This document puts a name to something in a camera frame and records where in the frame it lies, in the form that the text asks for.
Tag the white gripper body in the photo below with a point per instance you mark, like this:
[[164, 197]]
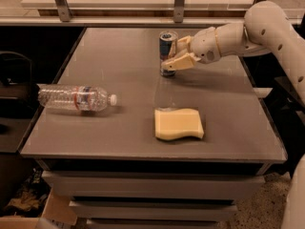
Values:
[[205, 45]]

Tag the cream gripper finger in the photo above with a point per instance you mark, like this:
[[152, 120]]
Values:
[[183, 62], [180, 46]]

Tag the red bull can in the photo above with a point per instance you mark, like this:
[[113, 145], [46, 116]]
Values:
[[167, 45]]

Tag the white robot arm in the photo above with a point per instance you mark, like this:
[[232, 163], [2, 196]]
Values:
[[265, 28]]

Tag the clear plastic water bottle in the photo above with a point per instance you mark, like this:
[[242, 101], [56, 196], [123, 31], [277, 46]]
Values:
[[75, 98]]

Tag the yellow sponge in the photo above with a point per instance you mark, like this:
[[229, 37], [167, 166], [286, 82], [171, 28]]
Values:
[[175, 124]]

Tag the grey drawer cabinet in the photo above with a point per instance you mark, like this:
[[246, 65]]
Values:
[[153, 193]]

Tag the middle metal bracket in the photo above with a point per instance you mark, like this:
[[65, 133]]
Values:
[[178, 11]]

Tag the left metal bracket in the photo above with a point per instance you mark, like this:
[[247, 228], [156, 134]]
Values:
[[63, 10]]

